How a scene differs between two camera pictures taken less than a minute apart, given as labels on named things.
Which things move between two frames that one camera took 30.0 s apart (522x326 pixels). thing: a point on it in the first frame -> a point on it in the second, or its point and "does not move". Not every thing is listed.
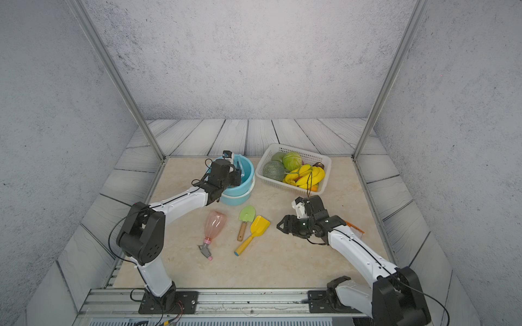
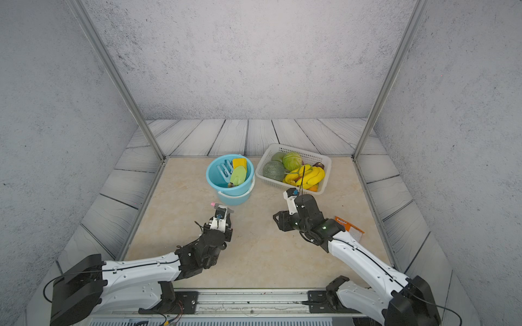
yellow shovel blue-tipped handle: (258, 227) -> (239, 161)
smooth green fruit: (278, 156) does not move
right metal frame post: (415, 11) does not move
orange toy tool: (350, 225) does not move
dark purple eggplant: (319, 165) does not move
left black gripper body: (232, 179) -> (226, 237)
